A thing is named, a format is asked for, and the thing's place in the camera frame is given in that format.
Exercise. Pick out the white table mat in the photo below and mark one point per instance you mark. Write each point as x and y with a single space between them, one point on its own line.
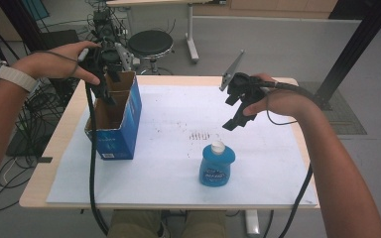
178 109

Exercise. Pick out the stack of electronic devices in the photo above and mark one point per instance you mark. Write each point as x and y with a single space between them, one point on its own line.
104 24

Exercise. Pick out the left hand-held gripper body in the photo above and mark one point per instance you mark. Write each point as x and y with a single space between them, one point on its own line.
107 61

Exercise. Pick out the black computer case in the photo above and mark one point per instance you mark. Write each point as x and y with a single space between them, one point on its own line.
63 39

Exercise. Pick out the blue cardboard box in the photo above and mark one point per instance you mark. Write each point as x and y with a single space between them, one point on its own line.
125 132

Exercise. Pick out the person's right hand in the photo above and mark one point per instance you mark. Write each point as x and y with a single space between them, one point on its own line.
284 102

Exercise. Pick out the white table leg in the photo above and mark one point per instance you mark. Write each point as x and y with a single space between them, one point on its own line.
252 223

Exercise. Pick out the wristwatch with white band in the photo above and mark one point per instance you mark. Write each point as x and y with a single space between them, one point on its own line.
16 77

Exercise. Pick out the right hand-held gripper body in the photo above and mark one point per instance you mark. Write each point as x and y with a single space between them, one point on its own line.
244 87

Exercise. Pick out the person's left leg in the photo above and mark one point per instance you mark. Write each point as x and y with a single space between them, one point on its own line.
134 224

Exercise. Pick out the person's left hand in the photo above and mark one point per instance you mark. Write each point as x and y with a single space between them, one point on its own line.
56 62

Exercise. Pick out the black metal stand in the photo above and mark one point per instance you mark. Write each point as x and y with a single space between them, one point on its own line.
20 23

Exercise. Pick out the person's leg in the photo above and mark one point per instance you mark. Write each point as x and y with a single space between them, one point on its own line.
134 224
205 224

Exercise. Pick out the person's right leg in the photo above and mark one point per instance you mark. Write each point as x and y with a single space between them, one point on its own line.
205 224

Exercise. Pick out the black metal post with foot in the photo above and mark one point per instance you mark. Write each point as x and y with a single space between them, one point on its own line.
354 49

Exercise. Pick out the dark floor mat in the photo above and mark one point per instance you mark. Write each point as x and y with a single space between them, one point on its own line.
344 119

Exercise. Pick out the black floor base plate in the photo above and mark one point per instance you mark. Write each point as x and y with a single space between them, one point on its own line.
26 148

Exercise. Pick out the blue bottle with white cap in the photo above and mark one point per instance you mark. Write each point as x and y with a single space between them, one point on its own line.
216 168

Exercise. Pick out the black round stool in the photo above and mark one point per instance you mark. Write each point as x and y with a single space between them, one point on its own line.
150 43

